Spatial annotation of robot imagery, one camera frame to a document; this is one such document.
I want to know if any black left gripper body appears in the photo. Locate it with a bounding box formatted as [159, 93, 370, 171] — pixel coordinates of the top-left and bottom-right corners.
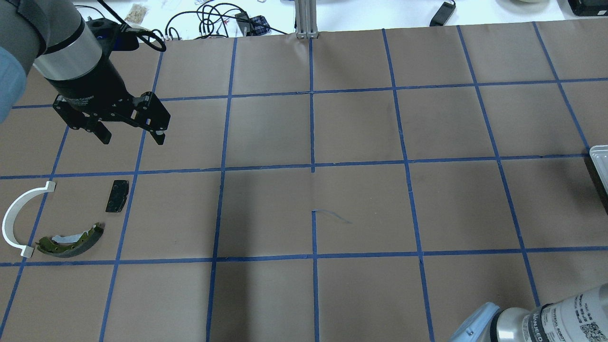
[48, 58, 171, 132]

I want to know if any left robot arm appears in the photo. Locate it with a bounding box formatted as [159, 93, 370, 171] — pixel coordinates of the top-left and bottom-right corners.
[0, 0, 170, 145]

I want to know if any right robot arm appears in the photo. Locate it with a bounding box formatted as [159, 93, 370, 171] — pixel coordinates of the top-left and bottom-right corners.
[449, 284, 608, 342]

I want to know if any ribbed metal tray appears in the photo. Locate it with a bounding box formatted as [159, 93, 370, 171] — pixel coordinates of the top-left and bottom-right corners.
[589, 145, 608, 192]

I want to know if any black brake pad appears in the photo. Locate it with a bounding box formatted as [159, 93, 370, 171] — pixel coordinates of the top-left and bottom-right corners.
[105, 180, 130, 213]

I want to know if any olive brake shoe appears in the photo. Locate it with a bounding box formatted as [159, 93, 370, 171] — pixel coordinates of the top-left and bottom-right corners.
[36, 222, 104, 258]

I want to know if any black power adapter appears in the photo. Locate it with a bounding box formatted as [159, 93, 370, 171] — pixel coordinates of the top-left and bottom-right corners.
[429, 0, 456, 27]

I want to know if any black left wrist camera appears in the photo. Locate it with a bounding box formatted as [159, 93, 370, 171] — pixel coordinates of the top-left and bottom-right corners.
[86, 18, 139, 56]

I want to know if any white curved plastic bracket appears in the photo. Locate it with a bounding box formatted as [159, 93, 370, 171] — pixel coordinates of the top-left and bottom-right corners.
[2, 181, 57, 258]

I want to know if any aluminium frame post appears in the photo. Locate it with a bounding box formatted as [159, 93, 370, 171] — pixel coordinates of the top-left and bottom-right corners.
[294, 0, 319, 39]

